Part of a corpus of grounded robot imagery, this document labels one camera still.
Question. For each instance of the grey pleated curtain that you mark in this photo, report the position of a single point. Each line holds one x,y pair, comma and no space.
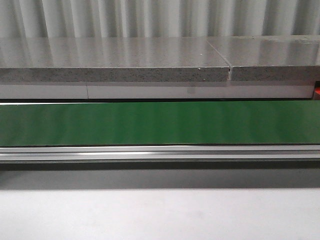
158,18

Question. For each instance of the aluminium conveyor frame rail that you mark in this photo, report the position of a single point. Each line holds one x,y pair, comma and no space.
167,157

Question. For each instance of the orange object at right edge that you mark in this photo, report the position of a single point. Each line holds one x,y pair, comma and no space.
316,92

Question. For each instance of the grey speckled stone counter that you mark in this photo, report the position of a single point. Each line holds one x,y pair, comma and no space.
227,67

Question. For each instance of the green conveyor belt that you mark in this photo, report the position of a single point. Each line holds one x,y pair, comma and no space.
161,123

